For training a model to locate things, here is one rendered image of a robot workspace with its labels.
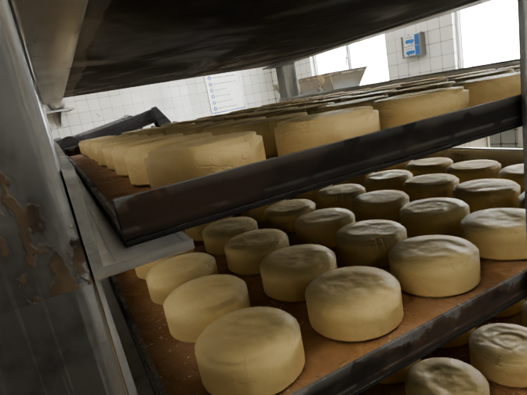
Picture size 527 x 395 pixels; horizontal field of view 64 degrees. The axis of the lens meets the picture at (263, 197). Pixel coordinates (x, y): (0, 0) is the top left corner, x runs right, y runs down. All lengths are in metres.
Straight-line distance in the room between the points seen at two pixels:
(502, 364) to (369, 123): 0.20
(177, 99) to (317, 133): 6.41
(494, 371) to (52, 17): 0.33
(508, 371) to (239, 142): 0.24
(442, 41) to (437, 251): 5.24
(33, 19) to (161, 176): 0.10
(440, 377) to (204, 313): 0.16
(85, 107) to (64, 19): 5.90
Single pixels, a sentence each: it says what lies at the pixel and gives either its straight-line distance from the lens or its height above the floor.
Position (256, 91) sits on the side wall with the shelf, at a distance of 7.35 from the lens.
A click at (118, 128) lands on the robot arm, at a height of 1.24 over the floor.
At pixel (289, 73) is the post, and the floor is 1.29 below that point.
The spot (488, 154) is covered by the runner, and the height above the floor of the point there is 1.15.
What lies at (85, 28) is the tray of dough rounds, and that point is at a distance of 0.27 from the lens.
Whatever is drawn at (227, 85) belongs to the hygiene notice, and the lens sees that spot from 7.02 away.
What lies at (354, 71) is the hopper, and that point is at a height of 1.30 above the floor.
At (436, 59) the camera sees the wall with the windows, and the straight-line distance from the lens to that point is 5.52.
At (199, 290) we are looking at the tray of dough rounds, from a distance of 0.26.
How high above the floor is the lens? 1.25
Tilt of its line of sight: 13 degrees down
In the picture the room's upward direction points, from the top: 11 degrees counter-clockwise
